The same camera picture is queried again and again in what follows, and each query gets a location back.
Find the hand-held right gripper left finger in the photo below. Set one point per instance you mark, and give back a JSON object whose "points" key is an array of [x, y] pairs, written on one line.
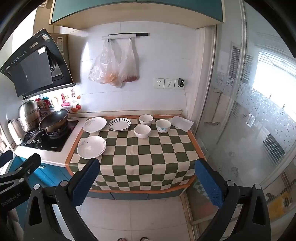
{"points": [[84, 185]]}

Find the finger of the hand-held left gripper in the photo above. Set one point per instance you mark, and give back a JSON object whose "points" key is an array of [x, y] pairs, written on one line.
{"points": [[30, 163], [5, 157]]}

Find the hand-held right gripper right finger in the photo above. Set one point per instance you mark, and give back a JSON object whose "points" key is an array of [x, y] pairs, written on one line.
{"points": [[209, 185]]}

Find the white kettle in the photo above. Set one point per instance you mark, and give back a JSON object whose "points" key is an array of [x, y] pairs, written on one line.
{"points": [[15, 134]]}

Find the blue base cabinet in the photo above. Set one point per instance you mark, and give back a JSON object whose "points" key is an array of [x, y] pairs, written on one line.
{"points": [[53, 173]]}

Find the black gas stove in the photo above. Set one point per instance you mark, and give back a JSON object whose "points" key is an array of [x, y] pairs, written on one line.
{"points": [[53, 144]]}

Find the white floral plate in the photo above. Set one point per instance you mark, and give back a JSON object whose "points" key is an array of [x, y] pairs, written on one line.
{"points": [[91, 147]]}

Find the steel steamer pot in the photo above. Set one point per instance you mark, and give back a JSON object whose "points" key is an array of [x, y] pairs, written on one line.
{"points": [[27, 113]]}

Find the dark wok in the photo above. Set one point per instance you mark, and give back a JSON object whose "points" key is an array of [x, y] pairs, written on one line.
{"points": [[55, 117]]}

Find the plain white plate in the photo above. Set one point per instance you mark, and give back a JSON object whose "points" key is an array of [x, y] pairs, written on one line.
{"points": [[94, 124]]}

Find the green checkered tablecloth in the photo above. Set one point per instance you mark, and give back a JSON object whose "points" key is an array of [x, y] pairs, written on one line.
{"points": [[143, 158]]}

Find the person's left foot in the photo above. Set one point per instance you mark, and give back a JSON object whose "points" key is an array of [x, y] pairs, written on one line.
{"points": [[122, 239]]}

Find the person's foot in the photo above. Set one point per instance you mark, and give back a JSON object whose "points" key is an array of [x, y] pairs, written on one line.
{"points": [[122, 239], [144, 239]]}

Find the white paper sheet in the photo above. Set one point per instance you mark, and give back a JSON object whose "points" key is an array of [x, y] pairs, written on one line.
{"points": [[182, 122]]}

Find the orange ornament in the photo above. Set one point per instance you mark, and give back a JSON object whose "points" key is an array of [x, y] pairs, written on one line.
{"points": [[74, 110]]}

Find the black striped plate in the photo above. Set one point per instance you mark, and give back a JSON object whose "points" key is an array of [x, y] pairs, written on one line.
{"points": [[119, 124]]}

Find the white dotted bowl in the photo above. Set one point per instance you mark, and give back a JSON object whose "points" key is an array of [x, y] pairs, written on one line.
{"points": [[163, 127]]}

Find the red apple ornament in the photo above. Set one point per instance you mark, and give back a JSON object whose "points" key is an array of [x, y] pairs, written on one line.
{"points": [[79, 107]]}

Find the person's right foot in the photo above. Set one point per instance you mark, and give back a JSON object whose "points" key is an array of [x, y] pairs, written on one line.
{"points": [[144, 239]]}

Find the frosted glass sliding door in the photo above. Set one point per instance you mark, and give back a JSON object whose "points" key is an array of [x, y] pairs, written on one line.
{"points": [[254, 104]]}

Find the black range hood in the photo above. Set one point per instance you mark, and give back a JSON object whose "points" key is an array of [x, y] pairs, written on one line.
{"points": [[32, 67]]}

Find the black plug adapter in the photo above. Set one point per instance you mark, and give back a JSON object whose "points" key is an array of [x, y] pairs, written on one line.
{"points": [[181, 83]]}

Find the large clear plastic bag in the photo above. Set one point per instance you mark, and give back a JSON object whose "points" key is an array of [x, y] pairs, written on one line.
{"points": [[104, 66]]}

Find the small clear plastic bag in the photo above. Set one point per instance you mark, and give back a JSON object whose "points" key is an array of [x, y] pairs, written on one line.
{"points": [[128, 67]]}

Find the white wall socket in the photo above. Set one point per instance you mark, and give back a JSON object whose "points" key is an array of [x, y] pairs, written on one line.
{"points": [[169, 83], [159, 83]]}

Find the wall hook rail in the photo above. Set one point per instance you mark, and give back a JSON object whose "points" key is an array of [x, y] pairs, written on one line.
{"points": [[122, 36]]}

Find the teal wall cabinet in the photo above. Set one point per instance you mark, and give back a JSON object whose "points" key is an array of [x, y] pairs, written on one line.
{"points": [[138, 10]]}

